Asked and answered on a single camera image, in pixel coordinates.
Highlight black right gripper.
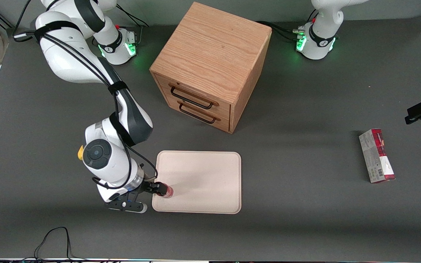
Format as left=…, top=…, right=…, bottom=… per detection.
left=142, top=178, right=168, bottom=197

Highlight small red coke bottle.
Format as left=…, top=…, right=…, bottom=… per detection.
left=158, top=184, right=174, bottom=199

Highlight beige rectangular plastic tray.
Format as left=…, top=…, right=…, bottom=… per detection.
left=152, top=150, right=242, bottom=214

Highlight red and grey carton box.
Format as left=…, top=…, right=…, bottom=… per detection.
left=359, top=128, right=396, bottom=183

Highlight oak wooden drawer front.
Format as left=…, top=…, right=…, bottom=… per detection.
left=165, top=97, right=231, bottom=131
left=155, top=74, right=232, bottom=119

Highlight oak wooden drawer cabinet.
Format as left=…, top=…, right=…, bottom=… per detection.
left=149, top=2, right=272, bottom=134

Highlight black metal drawer handle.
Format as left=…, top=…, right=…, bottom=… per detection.
left=178, top=102, right=221, bottom=125
left=169, top=85, right=219, bottom=110

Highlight black looped cable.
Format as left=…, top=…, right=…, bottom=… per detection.
left=33, top=226, right=87, bottom=262

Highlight black cable bundle along arm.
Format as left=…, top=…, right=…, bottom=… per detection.
left=13, top=22, right=158, bottom=190

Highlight black cables at arm base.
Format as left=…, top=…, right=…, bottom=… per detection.
left=256, top=20, right=306, bottom=42

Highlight black cable at arm base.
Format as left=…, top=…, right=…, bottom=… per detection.
left=115, top=4, right=149, bottom=28

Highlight thin black cable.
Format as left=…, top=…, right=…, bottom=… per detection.
left=12, top=0, right=33, bottom=41

